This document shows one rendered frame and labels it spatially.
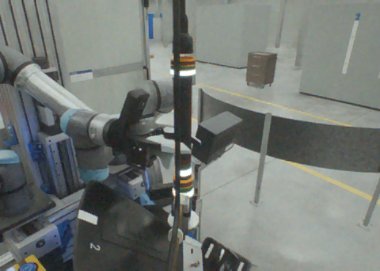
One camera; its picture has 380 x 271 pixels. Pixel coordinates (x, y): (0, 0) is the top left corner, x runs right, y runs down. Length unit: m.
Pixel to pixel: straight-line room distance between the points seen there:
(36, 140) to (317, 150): 2.05
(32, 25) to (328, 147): 2.18
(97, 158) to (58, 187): 0.70
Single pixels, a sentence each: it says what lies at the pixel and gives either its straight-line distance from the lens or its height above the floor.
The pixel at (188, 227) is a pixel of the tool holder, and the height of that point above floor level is 1.31.
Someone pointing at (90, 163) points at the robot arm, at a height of 1.38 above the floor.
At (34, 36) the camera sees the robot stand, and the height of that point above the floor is 1.65.
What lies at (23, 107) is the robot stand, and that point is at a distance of 1.29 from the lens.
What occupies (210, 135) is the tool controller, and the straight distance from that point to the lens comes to 1.21.
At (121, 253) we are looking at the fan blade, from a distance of 0.46.
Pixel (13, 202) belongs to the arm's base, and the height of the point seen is 1.09.
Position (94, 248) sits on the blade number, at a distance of 0.43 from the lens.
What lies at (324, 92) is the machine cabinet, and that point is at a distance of 6.98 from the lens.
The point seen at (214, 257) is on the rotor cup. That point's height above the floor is 1.25.
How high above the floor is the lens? 1.71
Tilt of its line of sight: 24 degrees down
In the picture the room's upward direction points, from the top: straight up
